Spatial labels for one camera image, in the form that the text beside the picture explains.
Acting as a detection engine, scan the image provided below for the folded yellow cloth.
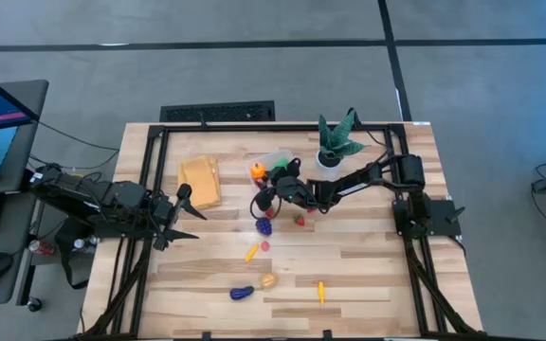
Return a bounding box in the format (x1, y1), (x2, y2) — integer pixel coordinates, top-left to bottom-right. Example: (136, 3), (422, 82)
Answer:
(176, 154), (223, 211)

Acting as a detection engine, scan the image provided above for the grey desk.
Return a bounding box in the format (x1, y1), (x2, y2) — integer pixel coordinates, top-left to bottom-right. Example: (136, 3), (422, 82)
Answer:
(0, 79), (50, 308)

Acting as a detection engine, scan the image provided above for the purple toy eggplant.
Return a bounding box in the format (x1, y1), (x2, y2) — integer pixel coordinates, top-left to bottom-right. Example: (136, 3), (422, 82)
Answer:
(228, 285), (256, 302)

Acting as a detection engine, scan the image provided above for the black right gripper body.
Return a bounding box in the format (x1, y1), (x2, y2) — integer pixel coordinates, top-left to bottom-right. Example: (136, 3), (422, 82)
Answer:
(253, 159), (317, 212)

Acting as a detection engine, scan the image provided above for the clear plastic tupperware container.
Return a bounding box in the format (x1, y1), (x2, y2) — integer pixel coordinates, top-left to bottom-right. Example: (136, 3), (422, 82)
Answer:
(246, 149), (298, 190)

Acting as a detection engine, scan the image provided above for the red soda can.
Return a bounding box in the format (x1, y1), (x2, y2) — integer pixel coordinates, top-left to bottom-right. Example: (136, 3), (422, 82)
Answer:
(27, 239), (56, 258)

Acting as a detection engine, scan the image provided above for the black strap loop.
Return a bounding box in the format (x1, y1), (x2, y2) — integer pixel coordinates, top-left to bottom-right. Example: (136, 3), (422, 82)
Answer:
(54, 226), (99, 291)

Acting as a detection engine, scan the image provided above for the white plant pot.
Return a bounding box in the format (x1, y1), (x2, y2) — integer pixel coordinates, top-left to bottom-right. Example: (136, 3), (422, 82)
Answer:
(314, 150), (344, 180)

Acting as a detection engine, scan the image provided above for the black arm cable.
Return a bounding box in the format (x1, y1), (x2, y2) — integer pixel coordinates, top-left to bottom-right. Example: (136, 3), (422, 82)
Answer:
(348, 107), (397, 160)

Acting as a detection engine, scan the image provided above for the tan toy potato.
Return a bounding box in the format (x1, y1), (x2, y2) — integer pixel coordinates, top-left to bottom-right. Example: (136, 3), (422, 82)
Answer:
(259, 272), (280, 290)

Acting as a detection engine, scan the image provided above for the black metal table frame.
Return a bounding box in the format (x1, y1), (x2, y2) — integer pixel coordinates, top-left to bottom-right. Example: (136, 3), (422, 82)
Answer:
(82, 121), (487, 341)

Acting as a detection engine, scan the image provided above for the purple toy grape bunch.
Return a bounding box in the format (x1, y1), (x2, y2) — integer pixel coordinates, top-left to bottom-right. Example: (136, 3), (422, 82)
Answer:
(255, 216), (274, 237)

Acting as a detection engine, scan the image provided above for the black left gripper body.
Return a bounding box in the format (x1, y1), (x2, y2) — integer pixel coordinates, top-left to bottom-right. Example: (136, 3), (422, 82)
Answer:
(147, 183), (193, 251)

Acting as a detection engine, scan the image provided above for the black monitor cable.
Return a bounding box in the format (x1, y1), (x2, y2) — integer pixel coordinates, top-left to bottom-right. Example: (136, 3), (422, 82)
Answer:
(29, 117), (121, 153)

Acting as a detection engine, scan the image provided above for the green snake plant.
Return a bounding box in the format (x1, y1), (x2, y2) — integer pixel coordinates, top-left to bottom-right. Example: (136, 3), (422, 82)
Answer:
(318, 107), (372, 165)

